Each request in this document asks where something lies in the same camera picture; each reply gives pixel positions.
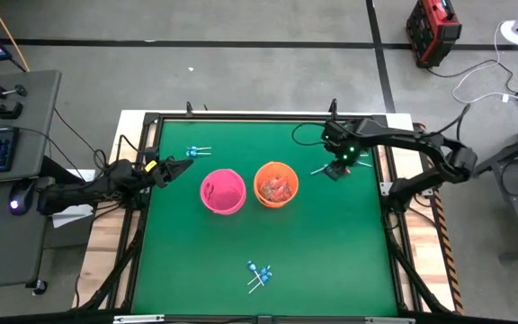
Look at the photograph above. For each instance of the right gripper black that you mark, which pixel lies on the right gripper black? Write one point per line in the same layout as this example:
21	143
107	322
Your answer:
344	141

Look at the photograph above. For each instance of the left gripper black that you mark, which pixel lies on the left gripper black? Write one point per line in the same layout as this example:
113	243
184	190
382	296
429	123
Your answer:
158	173

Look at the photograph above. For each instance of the pink halloween bucket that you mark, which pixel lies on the pink halloween bucket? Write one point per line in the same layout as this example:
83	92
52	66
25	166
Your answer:
223	193

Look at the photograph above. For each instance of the clear red candy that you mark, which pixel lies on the clear red candy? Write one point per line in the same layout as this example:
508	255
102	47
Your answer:
266	183
268	194
283	194
282	182
275	188

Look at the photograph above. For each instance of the orange halloween bucket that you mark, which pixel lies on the orange halloween bucket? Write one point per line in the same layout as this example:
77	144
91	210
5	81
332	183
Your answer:
259	184

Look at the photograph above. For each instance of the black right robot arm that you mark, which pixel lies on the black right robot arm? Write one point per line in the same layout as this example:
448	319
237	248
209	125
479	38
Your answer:
421	139

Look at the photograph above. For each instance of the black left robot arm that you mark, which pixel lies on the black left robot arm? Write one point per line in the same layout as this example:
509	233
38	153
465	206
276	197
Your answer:
83	193

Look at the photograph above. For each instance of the green table mat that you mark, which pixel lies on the green table mat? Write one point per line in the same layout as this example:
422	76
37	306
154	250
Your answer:
196	252

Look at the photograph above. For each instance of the white paper sheet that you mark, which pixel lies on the white paper sheet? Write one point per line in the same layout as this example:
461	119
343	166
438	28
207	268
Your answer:
68	218

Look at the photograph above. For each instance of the orange black hazard tape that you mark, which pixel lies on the orange black hazard tape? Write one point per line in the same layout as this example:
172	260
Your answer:
446	243

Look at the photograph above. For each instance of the black computer mouse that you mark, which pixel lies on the black computer mouse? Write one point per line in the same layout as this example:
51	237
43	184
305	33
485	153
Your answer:
20	195

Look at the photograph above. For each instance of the red black power box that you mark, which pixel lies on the red black power box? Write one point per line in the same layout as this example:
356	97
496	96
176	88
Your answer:
434	31

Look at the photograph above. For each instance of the grey metal stand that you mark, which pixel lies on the grey metal stand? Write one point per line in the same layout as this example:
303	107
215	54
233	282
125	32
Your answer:
515	211

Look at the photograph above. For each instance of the grey desk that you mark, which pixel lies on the grey desk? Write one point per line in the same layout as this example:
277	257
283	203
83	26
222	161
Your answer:
7	234

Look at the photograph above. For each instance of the black caster wheel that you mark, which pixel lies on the black caster wheel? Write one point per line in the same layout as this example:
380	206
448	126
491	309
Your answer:
39	287

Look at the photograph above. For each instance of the black frame clamp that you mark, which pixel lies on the black frame clamp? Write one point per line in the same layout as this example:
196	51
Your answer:
189	109
333	108

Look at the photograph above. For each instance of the black aluminium table frame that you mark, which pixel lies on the black aluminium table frame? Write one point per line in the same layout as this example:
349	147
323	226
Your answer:
250	116

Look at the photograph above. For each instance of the silver metal bracket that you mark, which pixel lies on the silver metal bracket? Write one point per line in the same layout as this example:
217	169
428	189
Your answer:
138	318
389	320

